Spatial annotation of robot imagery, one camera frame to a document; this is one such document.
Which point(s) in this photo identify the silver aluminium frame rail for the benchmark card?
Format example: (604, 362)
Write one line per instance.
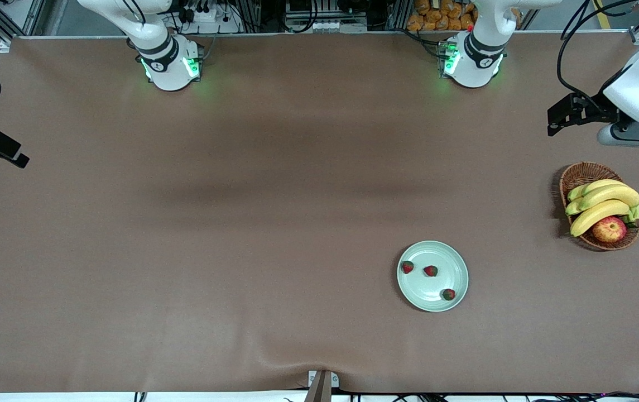
(34, 17)

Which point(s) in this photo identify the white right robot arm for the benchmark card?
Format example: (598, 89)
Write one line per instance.
(171, 72)

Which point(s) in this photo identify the red strawberry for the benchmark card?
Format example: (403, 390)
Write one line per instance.
(448, 294)
(407, 267)
(431, 271)

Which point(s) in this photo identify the brown table cover cloth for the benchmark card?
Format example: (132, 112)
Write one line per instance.
(241, 335)

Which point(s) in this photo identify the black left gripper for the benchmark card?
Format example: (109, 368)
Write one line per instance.
(596, 113)

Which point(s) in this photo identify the white terminal strip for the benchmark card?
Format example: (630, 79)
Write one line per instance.
(327, 25)

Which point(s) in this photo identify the white power strip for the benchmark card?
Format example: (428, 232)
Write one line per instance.
(216, 17)

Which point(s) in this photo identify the pale green round plate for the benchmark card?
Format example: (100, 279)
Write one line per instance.
(432, 290)

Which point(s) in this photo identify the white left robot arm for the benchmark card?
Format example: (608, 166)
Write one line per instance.
(472, 67)

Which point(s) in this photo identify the small greenish yellow banana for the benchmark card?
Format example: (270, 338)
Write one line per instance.
(572, 208)

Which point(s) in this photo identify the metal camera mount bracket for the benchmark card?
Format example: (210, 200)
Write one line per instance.
(322, 388)

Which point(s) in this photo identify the red yellow apple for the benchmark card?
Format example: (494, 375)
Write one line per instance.
(609, 230)

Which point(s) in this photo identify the pile of orange bread rolls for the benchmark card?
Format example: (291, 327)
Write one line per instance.
(436, 22)

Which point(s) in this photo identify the brown wicker basket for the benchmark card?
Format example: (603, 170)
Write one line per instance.
(581, 173)

